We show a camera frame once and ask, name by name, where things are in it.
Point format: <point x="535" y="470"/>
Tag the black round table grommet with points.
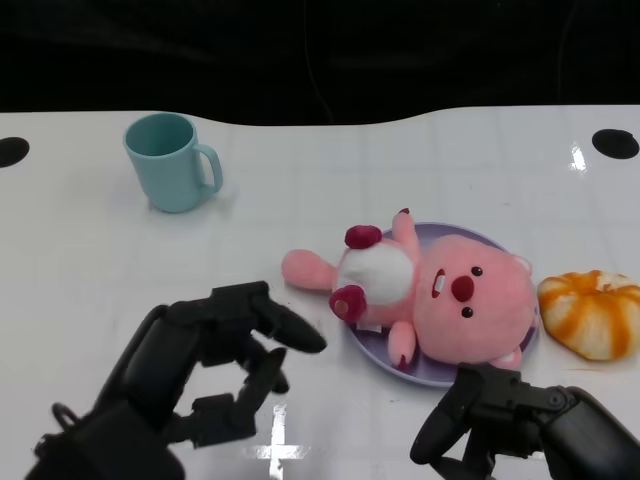
<point x="615" y="144"/>
<point x="12" y="152"/>

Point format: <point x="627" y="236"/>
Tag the orange white plush bun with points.
<point x="590" y="315"/>

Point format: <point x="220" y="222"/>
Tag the lavender plastic plate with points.
<point x="370" y="345"/>

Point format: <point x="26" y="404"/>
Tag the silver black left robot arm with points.
<point x="100" y="450"/>

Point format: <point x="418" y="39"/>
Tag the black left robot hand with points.
<point x="160" y="355"/>

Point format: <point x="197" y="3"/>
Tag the light blue plastic mug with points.
<point x="167" y="175"/>

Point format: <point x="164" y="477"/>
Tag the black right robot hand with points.
<point x="575" y="435"/>

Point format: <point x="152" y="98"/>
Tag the pink plush beaver doll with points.
<point x="465" y="320"/>

